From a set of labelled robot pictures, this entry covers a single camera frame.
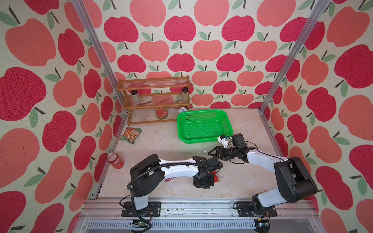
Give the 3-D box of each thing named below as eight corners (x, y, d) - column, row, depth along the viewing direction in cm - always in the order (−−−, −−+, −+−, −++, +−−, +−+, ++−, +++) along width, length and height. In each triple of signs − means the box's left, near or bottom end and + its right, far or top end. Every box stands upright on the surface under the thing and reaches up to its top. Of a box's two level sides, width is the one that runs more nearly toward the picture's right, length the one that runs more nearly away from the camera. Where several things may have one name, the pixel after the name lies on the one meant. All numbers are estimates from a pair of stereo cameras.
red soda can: (112, 169, 90) (104, 162, 81) (115, 160, 94) (108, 152, 85) (122, 169, 90) (115, 162, 81) (125, 160, 94) (118, 152, 85)
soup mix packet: (121, 140, 104) (119, 138, 102) (129, 128, 111) (128, 125, 109) (133, 144, 102) (132, 141, 100) (141, 131, 109) (140, 128, 107)
